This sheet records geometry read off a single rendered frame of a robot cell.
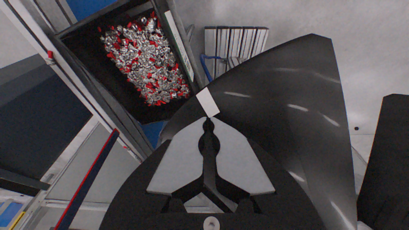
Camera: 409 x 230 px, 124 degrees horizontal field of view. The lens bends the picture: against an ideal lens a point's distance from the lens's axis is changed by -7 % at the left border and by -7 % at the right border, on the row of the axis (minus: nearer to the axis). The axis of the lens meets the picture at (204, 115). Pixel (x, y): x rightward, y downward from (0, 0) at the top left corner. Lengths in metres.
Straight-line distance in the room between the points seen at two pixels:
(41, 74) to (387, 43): 2.22
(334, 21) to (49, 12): 1.47
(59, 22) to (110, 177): 1.09
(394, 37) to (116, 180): 2.50
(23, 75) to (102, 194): 0.86
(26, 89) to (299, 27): 1.49
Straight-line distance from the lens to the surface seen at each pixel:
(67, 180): 1.50
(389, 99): 0.38
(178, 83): 0.29
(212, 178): 0.19
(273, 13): 1.18
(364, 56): 1.82
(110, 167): 1.32
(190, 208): 1.00
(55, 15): 0.36
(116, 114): 0.43
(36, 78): 0.70
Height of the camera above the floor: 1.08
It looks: 44 degrees down
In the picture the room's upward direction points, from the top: 180 degrees counter-clockwise
